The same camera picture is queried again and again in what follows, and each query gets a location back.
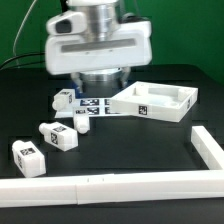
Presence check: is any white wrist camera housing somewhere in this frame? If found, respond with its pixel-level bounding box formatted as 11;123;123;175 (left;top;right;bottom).
46;11;86;35

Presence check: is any white square tabletop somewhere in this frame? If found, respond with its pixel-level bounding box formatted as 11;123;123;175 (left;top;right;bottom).
110;81;198;122

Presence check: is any white sheet with tags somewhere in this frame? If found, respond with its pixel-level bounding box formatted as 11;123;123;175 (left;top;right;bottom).
55;98;119;118

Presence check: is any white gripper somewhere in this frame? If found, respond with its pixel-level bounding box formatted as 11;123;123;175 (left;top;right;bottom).
45;21;152;93

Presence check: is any white L-shaped obstacle fence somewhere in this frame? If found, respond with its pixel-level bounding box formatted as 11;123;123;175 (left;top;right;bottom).
0;126;224;208

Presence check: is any grey cable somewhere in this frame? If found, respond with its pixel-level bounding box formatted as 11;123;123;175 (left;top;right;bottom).
12;0;38;58

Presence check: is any black cable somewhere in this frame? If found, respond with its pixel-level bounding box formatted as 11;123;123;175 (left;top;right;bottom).
0;51;46;70

